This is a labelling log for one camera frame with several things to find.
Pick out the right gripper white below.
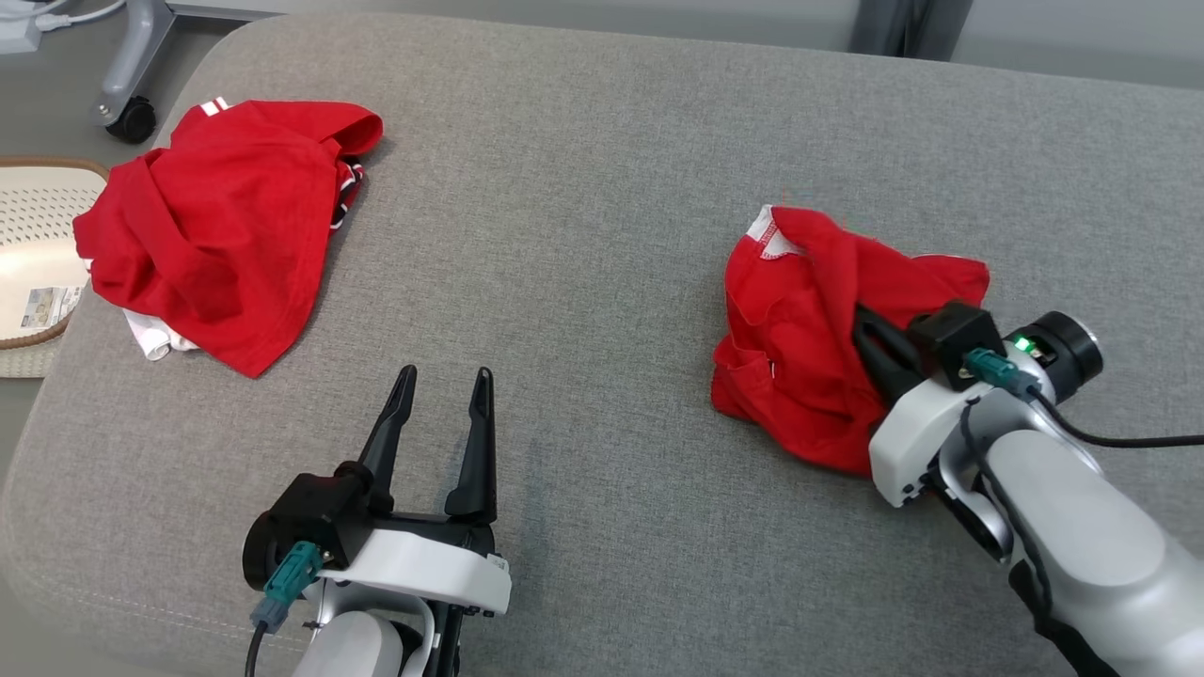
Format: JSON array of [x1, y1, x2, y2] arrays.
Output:
[[851, 303, 990, 510]]

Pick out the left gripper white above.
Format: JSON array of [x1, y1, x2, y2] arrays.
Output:
[[315, 365, 514, 618]]

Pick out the red shorts with white stripe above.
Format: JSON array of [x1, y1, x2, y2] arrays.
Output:
[[710, 204, 990, 478]]

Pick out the red basketball jersey number 23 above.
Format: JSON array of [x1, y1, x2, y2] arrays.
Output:
[[73, 97, 385, 379]]

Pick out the black caster wheel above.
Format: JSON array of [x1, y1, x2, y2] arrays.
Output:
[[103, 96, 159, 146]]

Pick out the white perforated laundry basket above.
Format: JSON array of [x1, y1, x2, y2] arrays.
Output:
[[0, 155, 112, 380]]

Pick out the grey metal partition leg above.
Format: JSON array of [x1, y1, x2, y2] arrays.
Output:
[[91, 0, 283, 128]]

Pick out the white power strip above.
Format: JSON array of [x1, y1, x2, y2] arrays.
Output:
[[0, 14, 43, 55]]

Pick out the right teal connector black cable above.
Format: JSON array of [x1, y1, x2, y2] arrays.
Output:
[[962, 346, 1204, 449]]

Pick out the teal connector black cable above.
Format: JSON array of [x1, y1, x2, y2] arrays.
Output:
[[962, 346, 1204, 449], [245, 541, 325, 677]]

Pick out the left teal connector black cable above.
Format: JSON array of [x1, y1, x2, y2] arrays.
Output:
[[245, 541, 325, 677]]

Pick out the grey metal partition post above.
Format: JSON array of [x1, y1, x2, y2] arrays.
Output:
[[849, 0, 975, 60]]

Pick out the white cable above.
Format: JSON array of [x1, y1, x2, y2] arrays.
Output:
[[28, 0, 128, 31]]

